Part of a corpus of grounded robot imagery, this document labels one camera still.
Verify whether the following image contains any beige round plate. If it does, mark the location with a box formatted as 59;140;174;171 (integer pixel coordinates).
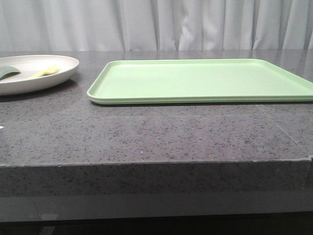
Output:
0;55;79;96

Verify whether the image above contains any white pleated curtain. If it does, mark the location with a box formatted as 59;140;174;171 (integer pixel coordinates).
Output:
0;0;313;51

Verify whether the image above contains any light green rectangular tray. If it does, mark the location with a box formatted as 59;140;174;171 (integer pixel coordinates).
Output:
87;59;313;105

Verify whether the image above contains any yellow plastic fork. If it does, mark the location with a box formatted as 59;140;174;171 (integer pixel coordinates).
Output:
29;65;59;79

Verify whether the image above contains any sage green spoon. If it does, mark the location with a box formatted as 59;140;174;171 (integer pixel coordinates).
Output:
0;66;21;80

